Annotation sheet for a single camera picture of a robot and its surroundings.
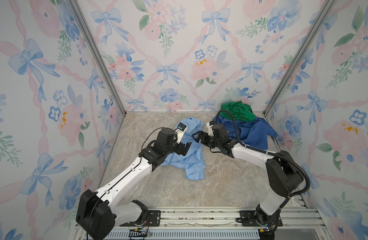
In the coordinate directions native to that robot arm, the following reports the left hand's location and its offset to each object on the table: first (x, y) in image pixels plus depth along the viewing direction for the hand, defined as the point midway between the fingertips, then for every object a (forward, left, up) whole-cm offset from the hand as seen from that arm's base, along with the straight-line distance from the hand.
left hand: (183, 136), depth 77 cm
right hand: (+7, -7, -9) cm, 14 cm away
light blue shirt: (-5, -6, -19) cm, 20 cm away
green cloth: (+31, -41, -12) cm, 53 cm away
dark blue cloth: (+14, -47, -15) cm, 51 cm away
